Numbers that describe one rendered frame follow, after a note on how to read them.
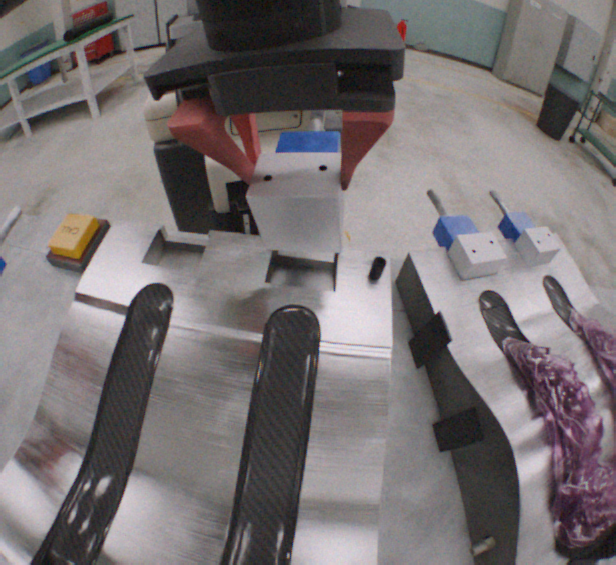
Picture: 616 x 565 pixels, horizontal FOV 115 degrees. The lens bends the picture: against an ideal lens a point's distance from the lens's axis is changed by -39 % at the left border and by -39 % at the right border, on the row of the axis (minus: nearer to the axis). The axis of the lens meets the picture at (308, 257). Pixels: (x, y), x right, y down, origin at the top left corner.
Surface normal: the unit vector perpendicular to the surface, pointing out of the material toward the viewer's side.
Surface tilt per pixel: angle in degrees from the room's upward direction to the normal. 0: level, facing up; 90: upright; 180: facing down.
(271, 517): 15
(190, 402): 4
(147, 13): 90
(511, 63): 90
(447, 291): 0
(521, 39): 90
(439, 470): 0
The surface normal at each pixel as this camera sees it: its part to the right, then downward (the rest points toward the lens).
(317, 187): -0.11, -0.51
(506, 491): -0.98, 0.11
